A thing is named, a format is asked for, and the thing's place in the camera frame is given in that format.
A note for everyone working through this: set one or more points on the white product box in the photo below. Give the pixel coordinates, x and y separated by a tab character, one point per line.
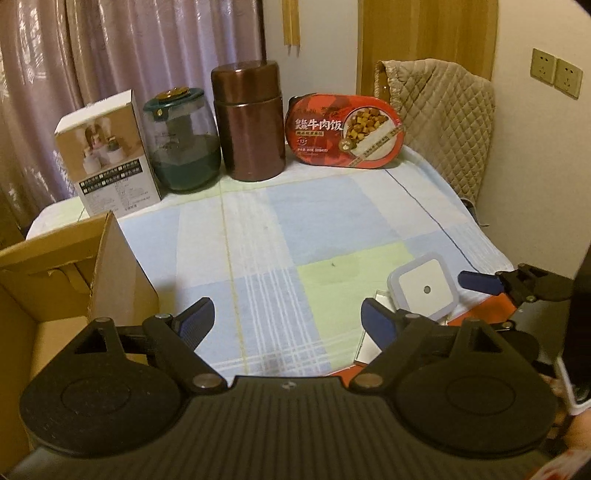
115	161

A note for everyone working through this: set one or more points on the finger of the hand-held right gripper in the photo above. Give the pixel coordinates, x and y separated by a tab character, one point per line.
519	344
480	282

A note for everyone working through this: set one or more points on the brown metal canister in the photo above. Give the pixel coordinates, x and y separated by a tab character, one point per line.
249	124

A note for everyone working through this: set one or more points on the pale checked tablecloth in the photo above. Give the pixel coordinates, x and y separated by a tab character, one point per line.
295	221

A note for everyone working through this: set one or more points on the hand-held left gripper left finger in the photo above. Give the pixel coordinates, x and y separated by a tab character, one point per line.
198	318

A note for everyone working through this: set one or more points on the beige wall socket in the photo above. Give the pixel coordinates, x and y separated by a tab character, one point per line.
543	67
568	78

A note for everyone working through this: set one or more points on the beige quilted chair cover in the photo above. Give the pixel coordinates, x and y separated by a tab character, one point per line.
448	129

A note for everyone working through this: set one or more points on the mauve curtain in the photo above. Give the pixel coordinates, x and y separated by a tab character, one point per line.
115	46

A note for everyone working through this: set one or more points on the red instant meal packet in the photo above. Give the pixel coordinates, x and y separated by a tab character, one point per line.
323	134

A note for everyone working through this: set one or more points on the red carton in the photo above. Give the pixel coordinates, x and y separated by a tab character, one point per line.
485	308

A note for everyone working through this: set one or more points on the wooden door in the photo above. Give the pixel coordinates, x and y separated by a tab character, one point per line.
425	32

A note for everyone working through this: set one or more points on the white square night light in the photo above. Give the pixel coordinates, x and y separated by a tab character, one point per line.
425	286

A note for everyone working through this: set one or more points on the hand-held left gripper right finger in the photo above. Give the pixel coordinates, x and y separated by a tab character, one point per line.
376	323

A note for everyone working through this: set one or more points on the cardboard box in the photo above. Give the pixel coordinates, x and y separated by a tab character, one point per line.
124	277

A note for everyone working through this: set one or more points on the glass jar with green lid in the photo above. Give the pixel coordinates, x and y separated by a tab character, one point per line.
184	157

